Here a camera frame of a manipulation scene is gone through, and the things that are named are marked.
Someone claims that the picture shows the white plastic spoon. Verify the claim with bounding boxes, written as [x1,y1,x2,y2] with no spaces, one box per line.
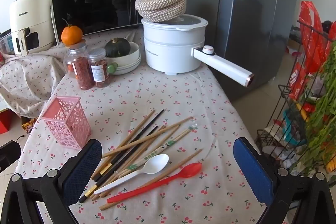
[94,154,170,195]

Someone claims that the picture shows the grey refrigerator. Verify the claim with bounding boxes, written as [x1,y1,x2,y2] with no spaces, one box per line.
[160,0,300,102]

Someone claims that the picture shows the red snack packet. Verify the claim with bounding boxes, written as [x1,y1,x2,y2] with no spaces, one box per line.
[289,61,307,100]

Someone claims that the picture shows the stack of white bowls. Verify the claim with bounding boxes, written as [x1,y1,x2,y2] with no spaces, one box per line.
[106,42,142,75]

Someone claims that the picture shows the black device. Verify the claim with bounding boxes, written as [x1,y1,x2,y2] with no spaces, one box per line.
[0,140,21,172]

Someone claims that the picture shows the red box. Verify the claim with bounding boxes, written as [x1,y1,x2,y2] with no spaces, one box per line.
[0,110,13,135]

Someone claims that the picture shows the black chopstick with gold band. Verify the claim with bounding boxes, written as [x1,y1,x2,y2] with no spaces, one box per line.
[78,125,159,203]
[91,109,165,180]

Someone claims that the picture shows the orange tangerine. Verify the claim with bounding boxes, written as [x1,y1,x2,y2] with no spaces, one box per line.
[61,19,83,46]

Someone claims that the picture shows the white electric cooking pot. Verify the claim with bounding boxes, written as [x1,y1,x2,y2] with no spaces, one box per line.
[141,14,255,87]

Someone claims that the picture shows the pile of bare wooden chopsticks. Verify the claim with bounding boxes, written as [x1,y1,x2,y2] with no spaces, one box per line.
[91,110,203,211]

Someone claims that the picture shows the black microwave oven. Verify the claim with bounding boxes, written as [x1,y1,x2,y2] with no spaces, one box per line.
[51,0,159,43]

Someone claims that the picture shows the green leafy herbs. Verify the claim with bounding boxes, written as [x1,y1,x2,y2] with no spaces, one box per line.
[297,42,336,174]

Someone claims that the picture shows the dark green squash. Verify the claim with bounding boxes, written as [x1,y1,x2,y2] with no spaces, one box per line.
[105,38,131,58]

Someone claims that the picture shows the red plastic spoon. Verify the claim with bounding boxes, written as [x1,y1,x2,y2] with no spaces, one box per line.
[106,162,202,204]

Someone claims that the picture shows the short labelled jar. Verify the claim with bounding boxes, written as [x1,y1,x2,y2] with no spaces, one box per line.
[87,48,111,88]

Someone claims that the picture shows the woven rope lidded basket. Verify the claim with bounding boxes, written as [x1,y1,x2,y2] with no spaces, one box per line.
[135,0,186,23]

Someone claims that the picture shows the clear plastic container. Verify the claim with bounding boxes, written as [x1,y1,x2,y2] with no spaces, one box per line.
[0,30,13,56]

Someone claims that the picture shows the red plastic bag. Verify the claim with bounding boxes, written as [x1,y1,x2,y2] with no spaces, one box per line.
[299,1,331,75]

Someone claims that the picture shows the black wire rack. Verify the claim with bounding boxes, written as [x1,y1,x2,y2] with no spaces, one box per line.
[256,18,336,177]

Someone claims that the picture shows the tall jar of red berries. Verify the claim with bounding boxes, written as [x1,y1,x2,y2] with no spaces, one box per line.
[64,41,95,90]

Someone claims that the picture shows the paper-wrapped disposable chopsticks pair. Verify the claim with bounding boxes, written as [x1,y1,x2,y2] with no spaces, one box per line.
[115,123,198,177]

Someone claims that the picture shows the teal snack packet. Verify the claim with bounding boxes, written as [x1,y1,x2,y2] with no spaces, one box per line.
[283,111,306,144]

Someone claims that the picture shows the cherry print tablecloth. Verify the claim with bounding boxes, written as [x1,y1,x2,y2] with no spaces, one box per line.
[0,27,265,224]

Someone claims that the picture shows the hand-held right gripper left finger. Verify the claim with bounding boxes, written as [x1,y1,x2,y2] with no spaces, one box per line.
[0,139,103,224]

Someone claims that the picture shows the pink perforated utensil holder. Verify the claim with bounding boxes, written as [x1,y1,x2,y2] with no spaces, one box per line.
[39,96,92,148]

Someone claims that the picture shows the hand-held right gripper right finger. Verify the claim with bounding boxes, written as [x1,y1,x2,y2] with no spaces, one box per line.
[233,137,336,224]

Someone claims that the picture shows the cream air fryer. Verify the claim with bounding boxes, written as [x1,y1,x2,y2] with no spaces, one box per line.
[9,0,57,56]

